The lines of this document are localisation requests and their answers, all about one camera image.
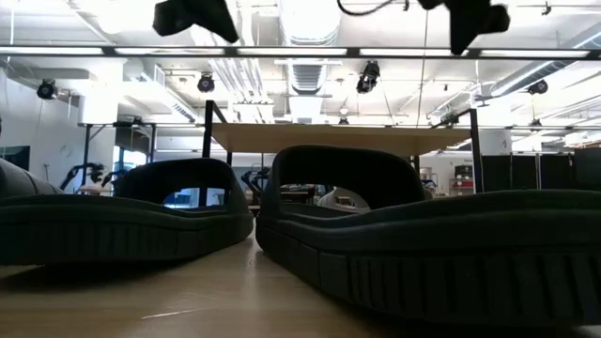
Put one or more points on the white ceiling vent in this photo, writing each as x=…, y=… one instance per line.
x=307, y=77

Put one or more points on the black ceiling spotlight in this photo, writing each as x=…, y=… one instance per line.
x=450, y=118
x=205, y=83
x=539, y=87
x=47, y=89
x=368, y=77

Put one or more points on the black overhead light bar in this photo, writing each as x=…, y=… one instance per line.
x=352, y=52

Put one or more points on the white ventilation duct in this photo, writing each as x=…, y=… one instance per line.
x=310, y=19

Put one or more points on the black room partitions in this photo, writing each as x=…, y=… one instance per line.
x=526, y=173

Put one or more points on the black background robot arm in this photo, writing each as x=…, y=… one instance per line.
x=94, y=171
x=253, y=180

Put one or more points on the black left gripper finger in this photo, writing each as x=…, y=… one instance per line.
x=213, y=19
x=224, y=16

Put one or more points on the shelf with red bins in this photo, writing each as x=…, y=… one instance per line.
x=462, y=183

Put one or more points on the wooden shelf with black frame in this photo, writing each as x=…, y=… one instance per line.
x=328, y=138

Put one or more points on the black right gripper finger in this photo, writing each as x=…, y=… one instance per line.
x=457, y=28
x=474, y=28

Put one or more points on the dark wall monitor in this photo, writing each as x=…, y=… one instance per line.
x=14, y=157

